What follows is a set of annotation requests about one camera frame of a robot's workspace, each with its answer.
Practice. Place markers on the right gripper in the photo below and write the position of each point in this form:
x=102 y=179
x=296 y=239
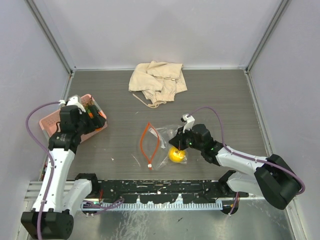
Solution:
x=177 y=141

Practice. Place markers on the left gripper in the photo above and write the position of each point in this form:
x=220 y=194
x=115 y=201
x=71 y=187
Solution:
x=97 y=122

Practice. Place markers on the fake orange persimmon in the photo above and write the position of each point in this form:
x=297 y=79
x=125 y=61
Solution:
x=97 y=119

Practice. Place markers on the fake brown longan bunch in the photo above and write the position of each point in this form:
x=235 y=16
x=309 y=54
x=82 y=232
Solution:
x=88 y=103

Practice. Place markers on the fake lemon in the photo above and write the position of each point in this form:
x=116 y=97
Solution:
x=176 y=155

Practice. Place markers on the clear zip top bag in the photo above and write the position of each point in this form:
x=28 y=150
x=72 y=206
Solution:
x=154 y=145

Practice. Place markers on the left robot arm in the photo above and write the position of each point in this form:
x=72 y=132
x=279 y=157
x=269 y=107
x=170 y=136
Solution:
x=52 y=214

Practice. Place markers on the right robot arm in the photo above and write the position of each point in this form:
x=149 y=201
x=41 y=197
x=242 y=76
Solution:
x=269 y=177

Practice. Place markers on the pink plastic basket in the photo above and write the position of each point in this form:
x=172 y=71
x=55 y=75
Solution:
x=64 y=119

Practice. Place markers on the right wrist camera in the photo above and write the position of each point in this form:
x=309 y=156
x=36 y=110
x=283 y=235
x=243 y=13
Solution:
x=188 y=121

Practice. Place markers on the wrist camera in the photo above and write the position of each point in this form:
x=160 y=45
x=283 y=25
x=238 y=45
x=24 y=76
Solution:
x=75 y=100
x=188 y=121

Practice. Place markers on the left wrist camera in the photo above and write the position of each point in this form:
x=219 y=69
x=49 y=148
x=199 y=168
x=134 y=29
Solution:
x=75 y=100

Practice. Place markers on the beige cloth drawstring bag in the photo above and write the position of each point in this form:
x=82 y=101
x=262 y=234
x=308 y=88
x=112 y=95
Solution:
x=159 y=82

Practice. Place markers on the grey slotted cable duct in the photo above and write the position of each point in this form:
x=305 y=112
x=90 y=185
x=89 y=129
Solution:
x=175 y=206

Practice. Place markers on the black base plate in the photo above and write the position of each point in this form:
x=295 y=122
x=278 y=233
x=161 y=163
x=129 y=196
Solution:
x=162 y=191

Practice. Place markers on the aluminium frame rail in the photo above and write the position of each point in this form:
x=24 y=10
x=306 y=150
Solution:
x=35 y=187

